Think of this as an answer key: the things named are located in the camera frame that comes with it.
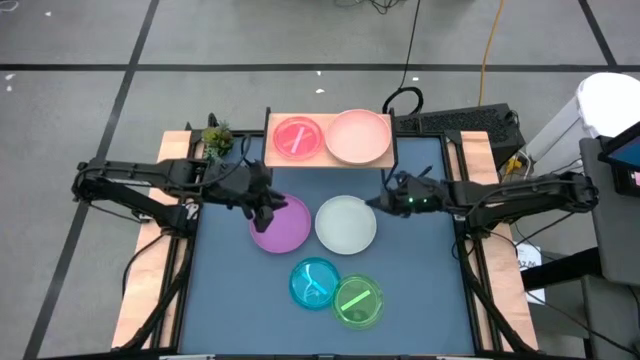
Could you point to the dark tablet screen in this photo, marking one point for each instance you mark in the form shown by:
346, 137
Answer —
625, 155

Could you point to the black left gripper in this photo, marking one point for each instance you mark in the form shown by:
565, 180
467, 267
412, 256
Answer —
252, 182

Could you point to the wooden table side board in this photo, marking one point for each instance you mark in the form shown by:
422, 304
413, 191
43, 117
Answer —
150, 260
505, 280

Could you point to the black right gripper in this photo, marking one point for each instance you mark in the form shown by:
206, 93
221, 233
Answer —
417, 197

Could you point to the white waste bin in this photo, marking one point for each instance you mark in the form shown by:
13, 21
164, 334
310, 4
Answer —
600, 105

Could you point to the black aluminium table frame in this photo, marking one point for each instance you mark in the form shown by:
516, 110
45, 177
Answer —
180, 300

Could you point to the white paper sheet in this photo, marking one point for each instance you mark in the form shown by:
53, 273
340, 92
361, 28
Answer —
530, 260

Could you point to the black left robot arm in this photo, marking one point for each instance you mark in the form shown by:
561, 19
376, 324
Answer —
150, 175

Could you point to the green succulent plant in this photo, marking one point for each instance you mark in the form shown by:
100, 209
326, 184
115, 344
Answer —
217, 140

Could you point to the cream matte plate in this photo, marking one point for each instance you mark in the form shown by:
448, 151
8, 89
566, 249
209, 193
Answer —
357, 136

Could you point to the white matte plate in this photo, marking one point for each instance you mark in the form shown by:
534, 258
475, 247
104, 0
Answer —
346, 225

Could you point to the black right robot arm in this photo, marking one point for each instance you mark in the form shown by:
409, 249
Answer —
525, 192

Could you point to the red transparent plastic plate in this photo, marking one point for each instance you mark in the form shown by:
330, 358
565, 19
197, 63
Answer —
298, 138

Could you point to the wooden shelf black metal frame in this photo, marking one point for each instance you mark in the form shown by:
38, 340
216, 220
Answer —
330, 162

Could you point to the purple matte plate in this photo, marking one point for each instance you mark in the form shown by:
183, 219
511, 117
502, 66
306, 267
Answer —
287, 230

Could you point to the green transparent plastic plate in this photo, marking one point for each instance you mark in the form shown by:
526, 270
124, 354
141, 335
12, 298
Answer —
360, 302

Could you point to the blue transparent plastic plate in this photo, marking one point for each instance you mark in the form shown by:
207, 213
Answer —
314, 283

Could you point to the grey equipment cart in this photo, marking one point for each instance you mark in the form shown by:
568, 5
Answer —
612, 225

